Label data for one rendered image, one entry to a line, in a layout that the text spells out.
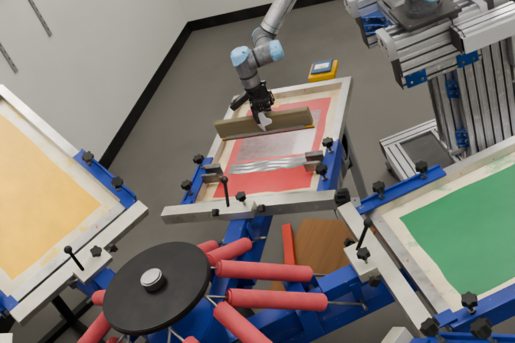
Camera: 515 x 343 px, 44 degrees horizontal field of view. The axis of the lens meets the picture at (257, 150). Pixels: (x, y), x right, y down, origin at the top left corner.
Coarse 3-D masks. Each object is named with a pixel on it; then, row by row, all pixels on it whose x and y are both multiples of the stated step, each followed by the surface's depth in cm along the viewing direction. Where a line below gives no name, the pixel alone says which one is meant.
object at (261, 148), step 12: (276, 108) 293; (240, 144) 279; (252, 144) 276; (264, 144) 273; (240, 156) 272; (252, 156) 269; (264, 156) 266; (228, 168) 268; (228, 180) 261; (240, 180) 258; (252, 180) 256; (216, 192) 257; (228, 192) 255; (252, 192) 249
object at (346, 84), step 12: (312, 84) 292; (324, 84) 288; (336, 84) 287; (348, 84) 282; (276, 96) 299; (288, 96) 297; (348, 96) 276; (228, 108) 301; (336, 108) 270; (336, 120) 263; (336, 132) 256; (216, 144) 279; (216, 156) 274; (204, 192) 259; (288, 192) 236; (300, 192) 234
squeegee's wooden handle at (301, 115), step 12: (300, 108) 250; (228, 120) 262; (240, 120) 259; (252, 120) 257; (276, 120) 254; (288, 120) 253; (300, 120) 252; (312, 120) 253; (228, 132) 264; (240, 132) 263
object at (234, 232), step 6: (234, 222) 225; (240, 222) 224; (246, 222) 225; (228, 228) 223; (234, 228) 222; (240, 228) 221; (228, 234) 221; (234, 234) 220; (240, 234) 219; (246, 234) 223; (228, 240) 218; (234, 240) 217
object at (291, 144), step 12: (288, 108) 290; (312, 108) 283; (324, 108) 280; (324, 120) 272; (288, 132) 274; (300, 132) 271; (312, 132) 268; (276, 144) 270; (288, 144) 267; (300, 144) 264; (312, 144) 261; (276, 156) 263; (288, 156) 260; (288, 168) 254; (300, 168) 251; (264, 180) 253; (276, 180) 250; (288, 180) 248; (300, 180) 245
